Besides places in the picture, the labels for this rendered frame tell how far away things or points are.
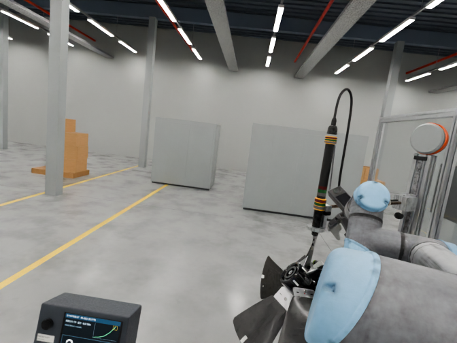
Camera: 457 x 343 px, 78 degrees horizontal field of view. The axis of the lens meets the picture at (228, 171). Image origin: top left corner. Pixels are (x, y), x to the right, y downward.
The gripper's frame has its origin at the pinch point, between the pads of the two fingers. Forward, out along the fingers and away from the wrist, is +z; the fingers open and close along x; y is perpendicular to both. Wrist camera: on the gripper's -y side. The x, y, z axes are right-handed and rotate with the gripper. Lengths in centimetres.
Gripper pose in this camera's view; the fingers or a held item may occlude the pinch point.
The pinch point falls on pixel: (341, 222)
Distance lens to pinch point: 107.5
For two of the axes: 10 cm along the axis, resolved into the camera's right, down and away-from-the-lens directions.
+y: 3.5, 8.3, -4.4
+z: 1.7, 4.1, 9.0
